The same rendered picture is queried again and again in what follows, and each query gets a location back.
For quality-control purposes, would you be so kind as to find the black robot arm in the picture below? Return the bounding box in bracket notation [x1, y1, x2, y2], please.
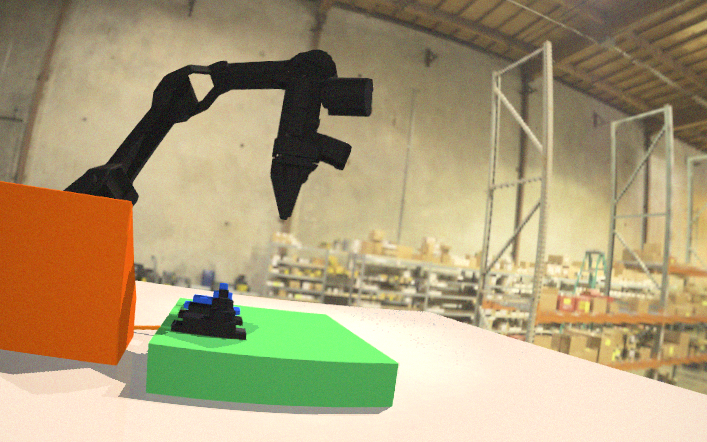
[64, 49, 373, 207]

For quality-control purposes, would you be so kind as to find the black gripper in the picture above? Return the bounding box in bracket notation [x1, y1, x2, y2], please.
[270, 108, 322, 220]

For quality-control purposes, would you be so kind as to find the green flat block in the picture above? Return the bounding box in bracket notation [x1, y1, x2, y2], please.
[146, 289, 399, 407]

